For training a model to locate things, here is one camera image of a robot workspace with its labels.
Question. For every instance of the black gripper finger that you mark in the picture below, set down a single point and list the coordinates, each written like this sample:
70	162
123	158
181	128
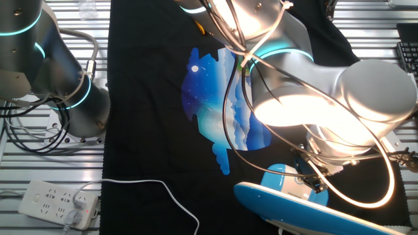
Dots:
321	186
311	180

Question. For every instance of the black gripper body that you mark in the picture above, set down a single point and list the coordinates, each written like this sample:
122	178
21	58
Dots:
310	166

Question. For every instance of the blue and white plate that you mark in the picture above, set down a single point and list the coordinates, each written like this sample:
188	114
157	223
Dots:
294	209

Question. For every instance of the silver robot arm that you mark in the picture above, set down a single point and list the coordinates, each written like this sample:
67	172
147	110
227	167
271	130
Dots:
359	91

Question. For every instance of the white cloth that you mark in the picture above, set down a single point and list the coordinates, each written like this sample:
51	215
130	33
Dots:
396	230

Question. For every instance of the green tea bottle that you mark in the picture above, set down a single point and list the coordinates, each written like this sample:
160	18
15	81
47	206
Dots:
243	64

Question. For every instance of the black keyboard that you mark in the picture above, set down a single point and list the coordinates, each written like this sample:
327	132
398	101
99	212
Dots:
409	57

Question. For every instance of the black cloth with blue print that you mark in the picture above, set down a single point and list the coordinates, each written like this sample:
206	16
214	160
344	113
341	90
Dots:
147	147

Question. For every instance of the black flat pad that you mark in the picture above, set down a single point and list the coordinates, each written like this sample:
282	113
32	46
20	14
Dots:
408	32

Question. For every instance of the white power strip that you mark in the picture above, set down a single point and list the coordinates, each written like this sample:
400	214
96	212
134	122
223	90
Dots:
55	204

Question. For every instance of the clear plastic bag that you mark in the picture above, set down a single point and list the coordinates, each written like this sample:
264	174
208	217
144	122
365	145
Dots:
87	9

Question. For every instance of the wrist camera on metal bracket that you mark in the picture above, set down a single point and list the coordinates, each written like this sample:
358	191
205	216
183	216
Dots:
403	156

